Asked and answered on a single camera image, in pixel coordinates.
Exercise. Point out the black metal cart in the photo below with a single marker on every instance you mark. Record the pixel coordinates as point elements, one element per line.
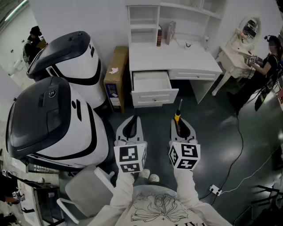
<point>46,203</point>

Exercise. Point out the long cardboard box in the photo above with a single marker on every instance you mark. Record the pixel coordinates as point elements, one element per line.
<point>116,79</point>

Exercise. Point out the person's white shoe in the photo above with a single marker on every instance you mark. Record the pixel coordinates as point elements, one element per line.
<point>154,178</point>
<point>144,173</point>

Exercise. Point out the dark red book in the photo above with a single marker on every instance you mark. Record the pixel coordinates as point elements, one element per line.
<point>159,36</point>

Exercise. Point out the oval white mirror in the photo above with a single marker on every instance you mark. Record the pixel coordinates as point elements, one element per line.
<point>251,27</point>

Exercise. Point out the person's left white shoe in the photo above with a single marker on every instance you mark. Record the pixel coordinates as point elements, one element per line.
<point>144,173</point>

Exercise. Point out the small white adapter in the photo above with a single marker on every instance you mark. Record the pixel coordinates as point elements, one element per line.
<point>206,38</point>

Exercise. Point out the person's white printed shirt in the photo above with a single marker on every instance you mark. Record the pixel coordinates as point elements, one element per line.
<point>161,207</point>

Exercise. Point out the white desk with shelf unit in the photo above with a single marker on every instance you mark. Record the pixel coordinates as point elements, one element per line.
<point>168,57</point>

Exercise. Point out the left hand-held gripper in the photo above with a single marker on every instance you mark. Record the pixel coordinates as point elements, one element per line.
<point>130,154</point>

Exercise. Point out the grey book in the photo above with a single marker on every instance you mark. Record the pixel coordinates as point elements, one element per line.
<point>170,33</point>

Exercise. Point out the person's dark trousers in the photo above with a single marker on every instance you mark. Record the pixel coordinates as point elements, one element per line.
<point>141,182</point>

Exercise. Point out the grey chair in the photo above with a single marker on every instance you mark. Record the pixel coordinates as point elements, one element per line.
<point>88,194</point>

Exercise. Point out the person's right white shoe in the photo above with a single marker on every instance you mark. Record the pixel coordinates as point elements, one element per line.
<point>154,178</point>

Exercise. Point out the white power strip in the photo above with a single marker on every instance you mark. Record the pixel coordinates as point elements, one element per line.
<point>215,190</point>

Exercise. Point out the pink flower bouquet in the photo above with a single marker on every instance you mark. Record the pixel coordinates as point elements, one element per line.
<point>240,35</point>

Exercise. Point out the white dressing table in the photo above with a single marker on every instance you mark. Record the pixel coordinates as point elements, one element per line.
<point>234,61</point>

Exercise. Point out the white mug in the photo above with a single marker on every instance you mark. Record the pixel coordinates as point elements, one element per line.
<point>188,44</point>

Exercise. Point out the person's left forearm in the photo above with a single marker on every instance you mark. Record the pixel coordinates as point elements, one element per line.
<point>120,194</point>

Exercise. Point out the person's right forearm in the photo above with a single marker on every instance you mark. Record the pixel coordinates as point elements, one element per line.
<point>188,192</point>

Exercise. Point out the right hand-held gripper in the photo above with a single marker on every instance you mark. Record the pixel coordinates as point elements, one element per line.
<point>188,152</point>

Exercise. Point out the white paper scrap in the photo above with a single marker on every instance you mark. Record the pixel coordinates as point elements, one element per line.
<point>113,70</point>

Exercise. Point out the black metal stand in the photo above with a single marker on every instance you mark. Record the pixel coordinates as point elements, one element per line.
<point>265,198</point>

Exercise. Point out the white and black robot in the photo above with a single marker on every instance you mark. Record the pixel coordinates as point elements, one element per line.
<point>73,59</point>
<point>55,123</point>

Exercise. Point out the wide white drawer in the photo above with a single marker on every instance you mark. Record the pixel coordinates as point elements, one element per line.
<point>194,75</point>

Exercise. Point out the ceiling light tube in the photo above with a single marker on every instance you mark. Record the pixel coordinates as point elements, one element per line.
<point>15,10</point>

